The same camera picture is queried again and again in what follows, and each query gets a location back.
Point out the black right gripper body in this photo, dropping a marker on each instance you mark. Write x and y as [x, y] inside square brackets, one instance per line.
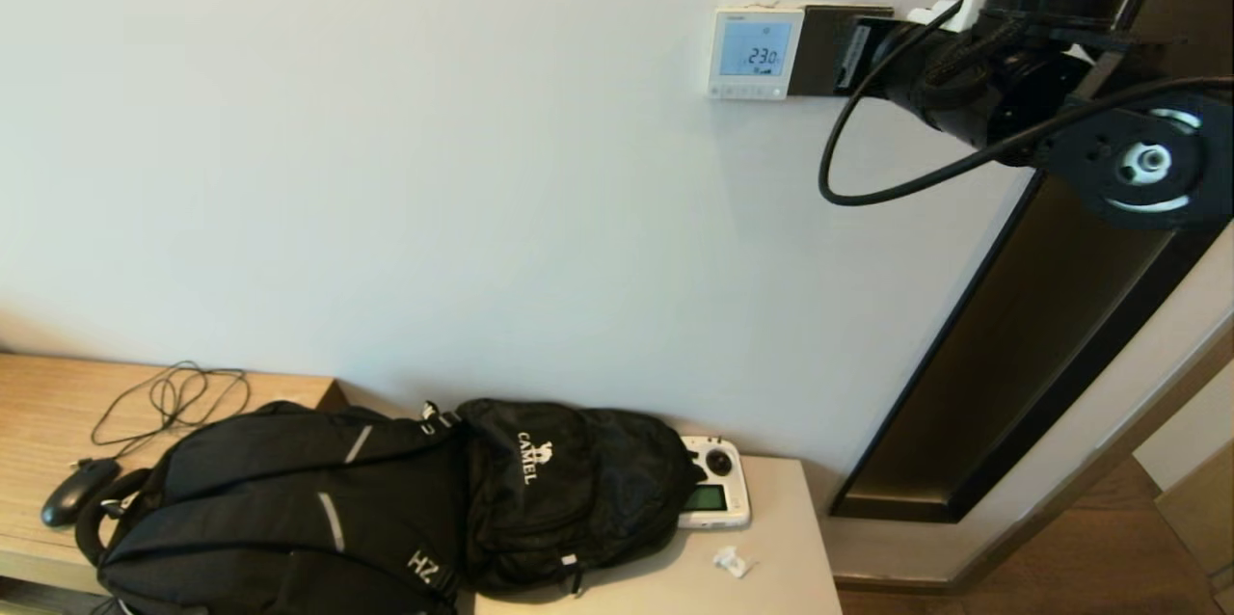
[882, 61]

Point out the white wall thermostat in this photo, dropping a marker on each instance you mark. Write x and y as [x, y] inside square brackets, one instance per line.
[725, 92]

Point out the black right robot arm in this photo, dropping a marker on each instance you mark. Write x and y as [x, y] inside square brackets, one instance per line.
[1080, 152]

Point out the brown wooden baseboard strip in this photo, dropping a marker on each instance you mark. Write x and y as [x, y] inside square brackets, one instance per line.
[1195, 366]

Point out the white remote controller with screen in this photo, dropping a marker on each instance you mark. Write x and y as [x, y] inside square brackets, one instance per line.
[723, 499]

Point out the crumpled white paper scrap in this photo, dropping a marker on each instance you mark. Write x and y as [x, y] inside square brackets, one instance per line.
[731, 561]

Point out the black Camel logo backpack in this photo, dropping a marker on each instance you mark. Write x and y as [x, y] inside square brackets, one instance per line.
[578, 499]

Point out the black backpack with grey stripes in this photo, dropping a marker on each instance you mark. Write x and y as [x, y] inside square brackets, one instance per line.
[270, 499]

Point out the light wooden desk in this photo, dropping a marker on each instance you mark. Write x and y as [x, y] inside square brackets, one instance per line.
[39, 403]

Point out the black computer mouse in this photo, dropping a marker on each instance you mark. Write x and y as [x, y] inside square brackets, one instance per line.
[72, 497]

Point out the dark wall switch panel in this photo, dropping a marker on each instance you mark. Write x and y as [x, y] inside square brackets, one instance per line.
[818, 56]

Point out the dark brown door frame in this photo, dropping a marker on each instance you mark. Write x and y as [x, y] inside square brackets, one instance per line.
[1041, 355]

